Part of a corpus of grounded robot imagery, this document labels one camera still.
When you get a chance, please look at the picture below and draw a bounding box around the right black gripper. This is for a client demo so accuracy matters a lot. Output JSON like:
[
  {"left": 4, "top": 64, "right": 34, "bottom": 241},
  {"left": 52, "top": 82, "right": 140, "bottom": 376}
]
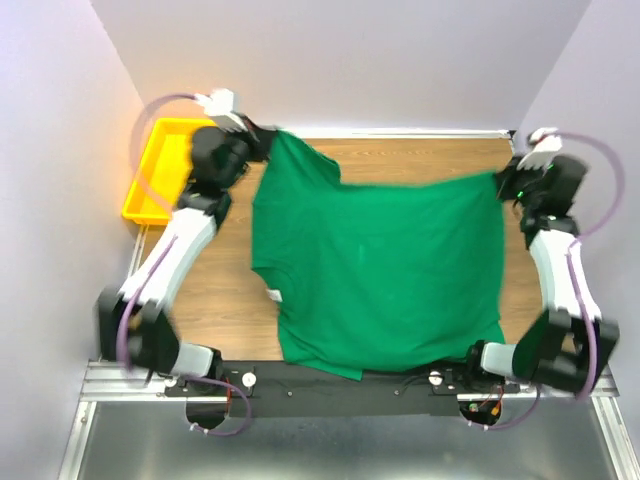
[{"left": 491, "top": 155, "right": 545, "bottom": 208}]

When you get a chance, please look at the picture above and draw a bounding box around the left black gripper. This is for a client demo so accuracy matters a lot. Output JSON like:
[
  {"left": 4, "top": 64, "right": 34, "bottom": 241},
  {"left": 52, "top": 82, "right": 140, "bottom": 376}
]
[{"left": 218, "top": 115, "right": 279, "bottom": 189}]

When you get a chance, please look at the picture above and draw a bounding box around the yellow plastic tray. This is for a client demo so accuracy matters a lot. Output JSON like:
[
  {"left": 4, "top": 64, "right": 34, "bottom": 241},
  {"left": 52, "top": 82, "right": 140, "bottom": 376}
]
[{"left": 121, "top": 118, "right": 214, "bottom": 226}]

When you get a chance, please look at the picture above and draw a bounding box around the green t shirt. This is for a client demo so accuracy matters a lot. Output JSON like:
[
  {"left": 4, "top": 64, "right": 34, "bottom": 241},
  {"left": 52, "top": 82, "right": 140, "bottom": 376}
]
[{"left": 251, "top": 131, "right": 505, "bottom": 380}]

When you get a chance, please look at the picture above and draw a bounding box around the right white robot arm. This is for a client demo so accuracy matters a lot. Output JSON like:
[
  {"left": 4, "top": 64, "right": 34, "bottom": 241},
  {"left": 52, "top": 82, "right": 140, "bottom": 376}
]
[{"left": 459, "top": 155, "right": 620, "bottom": 397}]

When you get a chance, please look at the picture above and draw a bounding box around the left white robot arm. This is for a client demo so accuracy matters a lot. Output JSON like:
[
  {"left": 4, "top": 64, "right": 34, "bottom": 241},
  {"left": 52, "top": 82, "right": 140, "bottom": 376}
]
[{"left": 96, "top": 120, "right": 276, "bottom": 395}]

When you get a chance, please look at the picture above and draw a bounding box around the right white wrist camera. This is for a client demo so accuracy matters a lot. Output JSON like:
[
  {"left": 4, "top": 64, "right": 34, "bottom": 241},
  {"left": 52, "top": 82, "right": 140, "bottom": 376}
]
[{"left": 517, "top": 127, "right": 562, "bottom": 170}]

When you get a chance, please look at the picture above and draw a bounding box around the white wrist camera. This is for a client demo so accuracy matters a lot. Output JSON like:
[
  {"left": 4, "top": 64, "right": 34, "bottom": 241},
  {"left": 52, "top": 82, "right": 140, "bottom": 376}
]
[
  {"left": 517, "top": 127, "right": 562, "bottom": 170},
  {"left": 194, "top": 88, "right": 248, "bottom": 132}
]

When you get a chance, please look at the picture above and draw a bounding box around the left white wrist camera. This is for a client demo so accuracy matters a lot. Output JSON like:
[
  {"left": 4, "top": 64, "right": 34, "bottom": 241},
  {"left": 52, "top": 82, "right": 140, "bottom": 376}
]
[{"left": 194, "top": 88, "right": 248, "bottom": 132}]

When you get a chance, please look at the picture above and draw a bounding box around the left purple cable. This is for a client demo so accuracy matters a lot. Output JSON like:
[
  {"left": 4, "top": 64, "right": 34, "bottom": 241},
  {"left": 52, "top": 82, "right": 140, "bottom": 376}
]
[{"left": 114, "top": 92, "right": 252, "bottom": 437}]

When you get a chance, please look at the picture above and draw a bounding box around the purple cable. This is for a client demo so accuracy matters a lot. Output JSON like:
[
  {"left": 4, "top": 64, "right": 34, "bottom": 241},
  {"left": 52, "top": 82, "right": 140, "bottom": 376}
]
[
  {"left": 469, "top": 130, "right": 627, "bottom": 431},
  {"left": 114, "top": 92, "right": 252, "bottom": 437}
]

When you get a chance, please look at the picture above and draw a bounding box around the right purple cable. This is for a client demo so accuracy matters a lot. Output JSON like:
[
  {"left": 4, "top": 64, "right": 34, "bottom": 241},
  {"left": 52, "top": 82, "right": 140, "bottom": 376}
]
[{"left": 469, "top": 130, "right": 627, "bottom": 431}]

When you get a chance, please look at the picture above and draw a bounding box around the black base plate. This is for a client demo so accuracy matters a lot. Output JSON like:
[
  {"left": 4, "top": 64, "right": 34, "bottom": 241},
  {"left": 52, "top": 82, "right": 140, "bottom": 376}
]
[{"left": 164, "top": 357, "right": 521, "bottom": 419}]

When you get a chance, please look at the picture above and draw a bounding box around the aluminium frame rail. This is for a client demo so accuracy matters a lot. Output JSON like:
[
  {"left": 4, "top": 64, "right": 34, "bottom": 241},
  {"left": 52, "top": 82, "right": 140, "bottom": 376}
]
[{"left": 80, "top": 361, "right": 165, "bottom": 402}]

